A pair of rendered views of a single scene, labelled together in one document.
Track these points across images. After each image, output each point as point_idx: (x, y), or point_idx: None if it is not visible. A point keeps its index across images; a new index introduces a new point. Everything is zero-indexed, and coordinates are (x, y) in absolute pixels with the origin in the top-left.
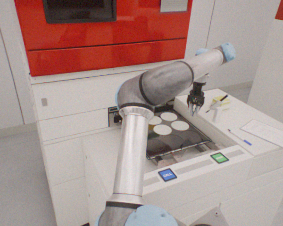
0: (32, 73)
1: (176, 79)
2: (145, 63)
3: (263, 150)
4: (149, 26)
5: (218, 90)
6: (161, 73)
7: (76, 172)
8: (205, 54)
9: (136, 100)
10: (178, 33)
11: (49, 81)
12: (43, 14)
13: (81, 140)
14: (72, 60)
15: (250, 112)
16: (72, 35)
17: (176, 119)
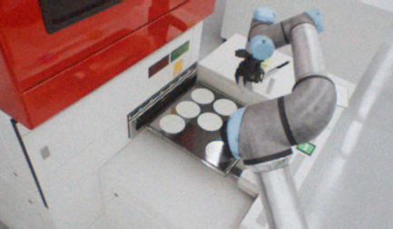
0: (33, 124)
1: (332, 110)
2: (174, 37)
3: (334, 119)
4: None
5: (239, 36)
6: (316, 108)
7: (93, 214)
8: (312, 42)
9: (279, 147)
10: None
11: (49, 119)
12: (40, 21)
13: (98, 174)
14: (88, 77)
15: (291, 64)
16: (87, 36)
17: (213, 97)
